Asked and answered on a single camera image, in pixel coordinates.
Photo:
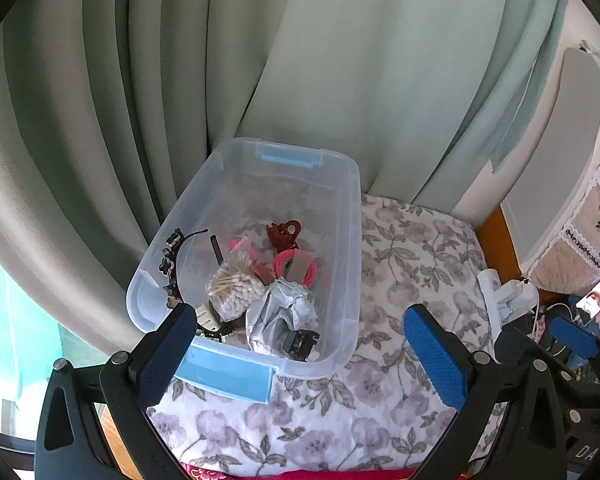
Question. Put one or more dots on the orange wooden bed frame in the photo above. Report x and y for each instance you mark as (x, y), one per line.
(497, 240)

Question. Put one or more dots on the black toy car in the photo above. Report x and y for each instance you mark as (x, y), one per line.
(300, 342)

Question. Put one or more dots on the clear plastic container blue latches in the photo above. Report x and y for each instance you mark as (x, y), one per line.
(215, 185)

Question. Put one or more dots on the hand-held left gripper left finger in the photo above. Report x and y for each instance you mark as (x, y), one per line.
(162, 355)

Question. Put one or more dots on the red hair claw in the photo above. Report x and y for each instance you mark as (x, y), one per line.
(282, 235)

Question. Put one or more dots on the bag of cotton swabs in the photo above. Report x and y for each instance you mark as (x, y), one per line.
(235, 290)

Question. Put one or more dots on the wooden furniture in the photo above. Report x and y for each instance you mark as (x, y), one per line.
(111, 430)

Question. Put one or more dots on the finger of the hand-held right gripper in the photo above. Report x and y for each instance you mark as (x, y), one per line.
(522, 345)
(575, 335)

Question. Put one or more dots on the smartphone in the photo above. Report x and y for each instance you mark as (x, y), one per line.
(597, 302)

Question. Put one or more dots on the white plastic device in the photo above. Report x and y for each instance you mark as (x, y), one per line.
(495, 295)

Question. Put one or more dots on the pale green curtain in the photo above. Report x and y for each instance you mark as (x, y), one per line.
(355, 60)

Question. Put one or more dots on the grey lace-trimmed quilted cover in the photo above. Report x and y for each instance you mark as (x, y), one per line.
(565, 160)

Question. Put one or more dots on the black flower headband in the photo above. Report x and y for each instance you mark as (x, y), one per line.
(169, 265)

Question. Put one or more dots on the grey paper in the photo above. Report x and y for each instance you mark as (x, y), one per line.
(280, 315)

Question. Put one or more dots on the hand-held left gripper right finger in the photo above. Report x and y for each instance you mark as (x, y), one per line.
(435, 355)

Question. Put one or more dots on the grey floral bedsheet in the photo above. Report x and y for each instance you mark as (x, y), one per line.
(405, 240)

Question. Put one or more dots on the red cloth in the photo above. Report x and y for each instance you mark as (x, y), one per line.
(305, 475)

